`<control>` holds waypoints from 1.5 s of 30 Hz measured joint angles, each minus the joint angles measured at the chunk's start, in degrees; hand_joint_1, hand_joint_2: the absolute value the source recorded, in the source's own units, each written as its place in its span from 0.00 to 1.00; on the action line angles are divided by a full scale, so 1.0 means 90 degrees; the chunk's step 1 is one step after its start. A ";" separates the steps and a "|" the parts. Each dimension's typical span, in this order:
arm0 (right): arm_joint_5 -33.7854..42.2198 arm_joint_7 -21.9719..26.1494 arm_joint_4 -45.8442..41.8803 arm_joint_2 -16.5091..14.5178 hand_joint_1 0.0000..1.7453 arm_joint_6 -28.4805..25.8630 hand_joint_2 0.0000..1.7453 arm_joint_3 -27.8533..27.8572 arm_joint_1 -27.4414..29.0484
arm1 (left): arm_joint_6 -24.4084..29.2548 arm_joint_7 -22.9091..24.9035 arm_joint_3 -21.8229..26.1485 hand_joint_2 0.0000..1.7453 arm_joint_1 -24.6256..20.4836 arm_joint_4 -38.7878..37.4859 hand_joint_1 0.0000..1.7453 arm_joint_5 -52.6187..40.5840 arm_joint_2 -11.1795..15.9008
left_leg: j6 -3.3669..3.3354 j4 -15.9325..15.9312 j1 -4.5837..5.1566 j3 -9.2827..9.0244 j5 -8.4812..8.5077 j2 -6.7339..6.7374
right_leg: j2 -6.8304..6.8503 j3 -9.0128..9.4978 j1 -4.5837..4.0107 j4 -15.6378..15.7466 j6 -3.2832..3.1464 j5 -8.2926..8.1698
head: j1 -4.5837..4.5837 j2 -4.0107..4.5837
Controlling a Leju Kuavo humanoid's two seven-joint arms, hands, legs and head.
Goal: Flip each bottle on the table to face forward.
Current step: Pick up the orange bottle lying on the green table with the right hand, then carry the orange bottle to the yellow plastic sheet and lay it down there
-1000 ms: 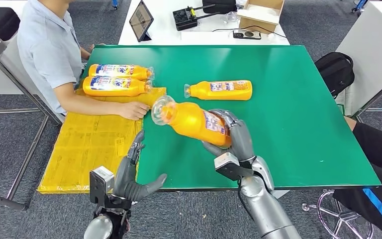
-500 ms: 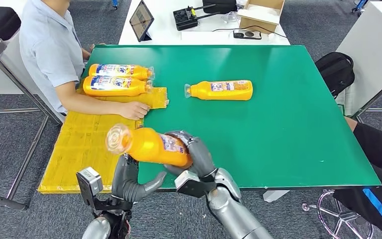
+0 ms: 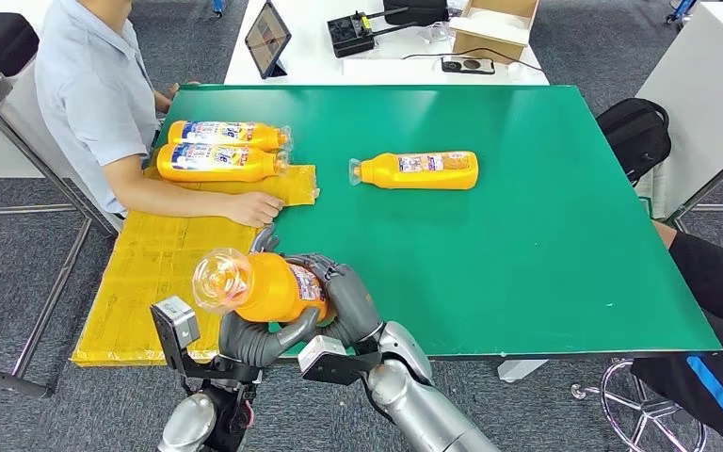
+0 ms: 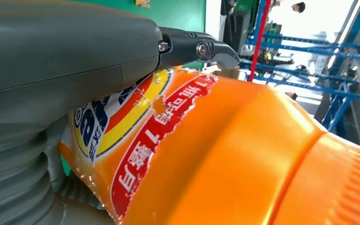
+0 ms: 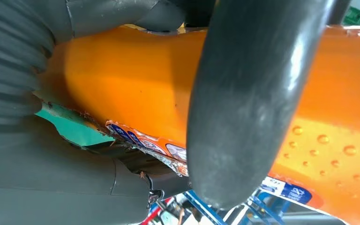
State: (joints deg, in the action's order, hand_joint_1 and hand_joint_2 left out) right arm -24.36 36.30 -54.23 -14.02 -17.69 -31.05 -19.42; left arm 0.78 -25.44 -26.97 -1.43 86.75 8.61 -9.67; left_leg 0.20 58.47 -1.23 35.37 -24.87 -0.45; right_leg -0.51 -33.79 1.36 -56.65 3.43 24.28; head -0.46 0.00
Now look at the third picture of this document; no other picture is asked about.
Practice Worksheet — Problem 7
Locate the yellow taped cardboard sheet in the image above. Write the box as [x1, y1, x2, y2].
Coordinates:
[71, 163, 319, 368]

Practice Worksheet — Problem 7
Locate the clear plastic piece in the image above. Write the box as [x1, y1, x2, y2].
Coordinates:
[417, 22, 453, 45]

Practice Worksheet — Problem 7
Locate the chrome office chair base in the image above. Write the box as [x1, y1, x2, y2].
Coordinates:
[570, 358, 709, 452]

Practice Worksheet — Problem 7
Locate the open cardboard box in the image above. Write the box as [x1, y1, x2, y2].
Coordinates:
[448, 0, 539, 65]

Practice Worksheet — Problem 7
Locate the white table foot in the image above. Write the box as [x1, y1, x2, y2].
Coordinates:
[497, 358, 549, 383]

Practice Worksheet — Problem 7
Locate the person in black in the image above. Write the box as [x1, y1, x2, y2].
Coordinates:
[629, 218, 723, 452]

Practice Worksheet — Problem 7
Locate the orange detergent bottle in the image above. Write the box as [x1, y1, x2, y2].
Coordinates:
[155, 142, 290, 184]
[167, 121, 292, 153]
[191, 247, 334, 326]
[347, 151, 479, 191]

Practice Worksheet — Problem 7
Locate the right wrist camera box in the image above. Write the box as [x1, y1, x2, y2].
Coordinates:
[297, 335, 382, 387]

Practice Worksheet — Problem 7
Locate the black tablet on stand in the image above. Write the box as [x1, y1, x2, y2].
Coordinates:
[244, 0, 293, 80]

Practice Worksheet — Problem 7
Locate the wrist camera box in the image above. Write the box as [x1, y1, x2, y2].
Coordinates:
[297, 335, 382, 387]
[150, 296, 201, 370]

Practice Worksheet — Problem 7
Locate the black router with antennas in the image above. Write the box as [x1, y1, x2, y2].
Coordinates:
[327, 6, 418, 58]

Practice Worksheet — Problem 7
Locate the white side table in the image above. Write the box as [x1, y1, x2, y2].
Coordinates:
[635, 0, 723, 219]

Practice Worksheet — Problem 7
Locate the seated person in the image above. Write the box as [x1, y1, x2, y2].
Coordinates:
[34, 0, 284, 229]

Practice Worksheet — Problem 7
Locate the black cable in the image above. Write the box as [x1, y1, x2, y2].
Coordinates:
[401, 46, 545, 73]

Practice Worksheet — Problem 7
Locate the black smartphone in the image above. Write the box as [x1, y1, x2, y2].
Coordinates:
[441, 55, 497, 75]

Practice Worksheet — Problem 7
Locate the black backpack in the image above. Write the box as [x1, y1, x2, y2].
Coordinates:
[595, 97, 673, 186]

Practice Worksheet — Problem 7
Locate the black bag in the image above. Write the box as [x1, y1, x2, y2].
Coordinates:
[383, 0, 450, 27]

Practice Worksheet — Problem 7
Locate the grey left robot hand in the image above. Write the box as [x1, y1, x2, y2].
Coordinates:
[217, 224, 322, 369]

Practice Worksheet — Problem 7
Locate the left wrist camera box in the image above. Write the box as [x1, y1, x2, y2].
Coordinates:
[150, 296, 201, 370]

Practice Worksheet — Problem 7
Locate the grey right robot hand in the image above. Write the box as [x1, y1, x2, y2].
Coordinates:
[285, 252, 386, 348]

